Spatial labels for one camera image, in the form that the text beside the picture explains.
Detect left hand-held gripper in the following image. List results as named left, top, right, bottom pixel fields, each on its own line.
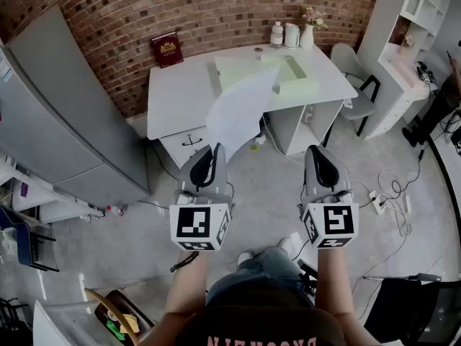
left=169, top=143, right=236, bottom=252

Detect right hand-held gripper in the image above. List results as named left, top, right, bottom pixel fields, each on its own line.
left=297, top=145, right=360, bottom=249

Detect white A4 paper sheet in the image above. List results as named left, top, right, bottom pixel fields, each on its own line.
left=205, top=64, right=282, bottom=162

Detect pale green folder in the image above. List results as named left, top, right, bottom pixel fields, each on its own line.
left=215, top=53, right=321, bottom=97

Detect person's left forearm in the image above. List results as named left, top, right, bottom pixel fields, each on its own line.
left=138, top=250, right=209, bottom=346

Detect person's right forearm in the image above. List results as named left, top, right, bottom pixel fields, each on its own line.
left=314, top=245, right=380, bottom=346

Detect grey chair with black legs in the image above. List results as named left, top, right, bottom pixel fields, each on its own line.
left=329, top=43, right=382, bottom=137

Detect white desk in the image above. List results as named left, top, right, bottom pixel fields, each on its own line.
left=146, top=43, right=359, bottom=169

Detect black floor stand device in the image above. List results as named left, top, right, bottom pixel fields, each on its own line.
left=296, top=259, right=320, bottom=299

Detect person's legs in jeans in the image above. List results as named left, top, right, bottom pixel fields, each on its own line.
left=206, top=247, right=315, bottom=308

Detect white shelf unit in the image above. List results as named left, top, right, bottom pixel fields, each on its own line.
left=356, top=0, right=453, bottom=141

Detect burgundy hardcover book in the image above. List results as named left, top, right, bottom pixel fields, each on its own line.
left=150, top=31, right=184, bottom=69

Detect white vase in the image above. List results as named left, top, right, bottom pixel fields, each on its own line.
left=298, top=23, right=315, bottom=50

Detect white electric kettle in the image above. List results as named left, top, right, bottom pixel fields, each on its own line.
left=283, top=22, right=301, bottom=50

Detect clear bottle with bear lid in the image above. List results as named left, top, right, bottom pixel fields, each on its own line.
left=269, top=21, right=285, bottom=50

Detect white side table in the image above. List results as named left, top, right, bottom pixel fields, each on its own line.
left=0, top=148, right=106, bottom=227

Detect pink flower bouquet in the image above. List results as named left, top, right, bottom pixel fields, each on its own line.
left=300, top=6, right=329, bottom=30

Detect person's torso in black shirt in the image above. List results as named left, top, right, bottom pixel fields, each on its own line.
left=175, top=303, right=347, bottom=346

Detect brown bin with coloured items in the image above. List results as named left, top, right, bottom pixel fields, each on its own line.
left=93, top=288, right=156, bottom=346

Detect blue chair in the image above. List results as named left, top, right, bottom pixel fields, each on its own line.
left=0, top=205, right=61, bottom=274

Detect white cable under desk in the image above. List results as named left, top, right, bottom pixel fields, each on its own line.
left=260, top=112, right=308, bottom=166

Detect white floor cable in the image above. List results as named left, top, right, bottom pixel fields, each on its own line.
left=377, top=171, right=413, bottom=238

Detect black wrist strap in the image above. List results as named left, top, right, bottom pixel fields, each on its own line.
left=169, top=251, right=200, bottom=274

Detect black floor cable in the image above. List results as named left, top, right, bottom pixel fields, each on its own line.
left=385, top=119, right=461, bottom=203

